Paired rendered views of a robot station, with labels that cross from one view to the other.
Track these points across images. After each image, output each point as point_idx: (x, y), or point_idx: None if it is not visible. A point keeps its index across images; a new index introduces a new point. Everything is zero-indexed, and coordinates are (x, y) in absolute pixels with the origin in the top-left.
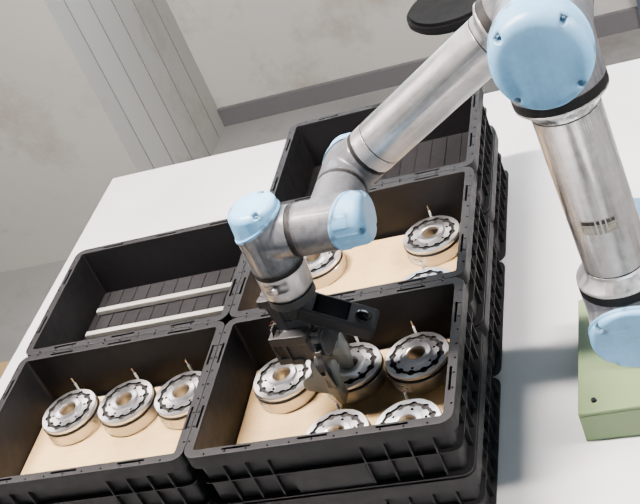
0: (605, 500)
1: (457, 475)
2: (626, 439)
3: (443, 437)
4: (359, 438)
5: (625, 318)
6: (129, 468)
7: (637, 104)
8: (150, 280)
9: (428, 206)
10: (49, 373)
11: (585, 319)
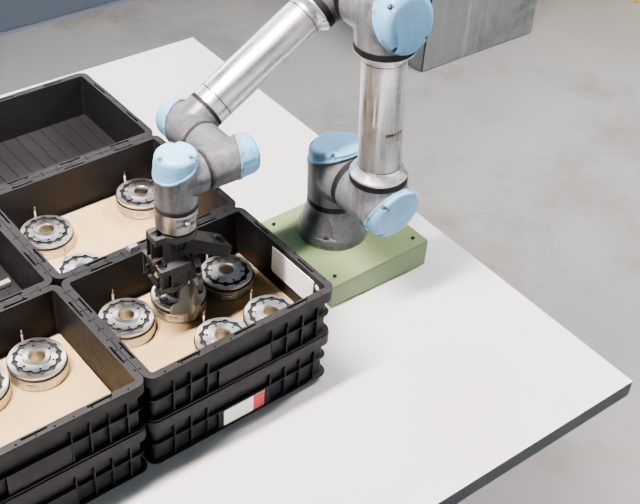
0: (374, 334)
1: (322, 334)
2: (353, 299)
3: (321, 305)
4: (279, 319)
5: (401, 198)
6: (102, 406)
7: (149, 93)
8: None
9: (121, 173)
10: None
11: (277, 233)
